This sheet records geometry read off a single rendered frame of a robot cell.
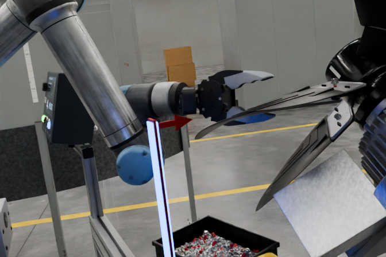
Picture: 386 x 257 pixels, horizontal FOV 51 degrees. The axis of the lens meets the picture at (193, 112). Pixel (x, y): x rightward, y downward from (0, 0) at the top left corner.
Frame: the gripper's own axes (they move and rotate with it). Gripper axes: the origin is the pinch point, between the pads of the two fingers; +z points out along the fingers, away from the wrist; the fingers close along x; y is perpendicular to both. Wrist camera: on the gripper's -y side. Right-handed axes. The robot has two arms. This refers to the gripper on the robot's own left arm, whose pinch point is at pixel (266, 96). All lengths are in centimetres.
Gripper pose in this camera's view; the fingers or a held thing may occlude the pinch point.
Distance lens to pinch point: 75.6
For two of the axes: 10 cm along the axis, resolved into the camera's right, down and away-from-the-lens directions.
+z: 8.8, -0.2, -4.7
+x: 0.6, 10.0, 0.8
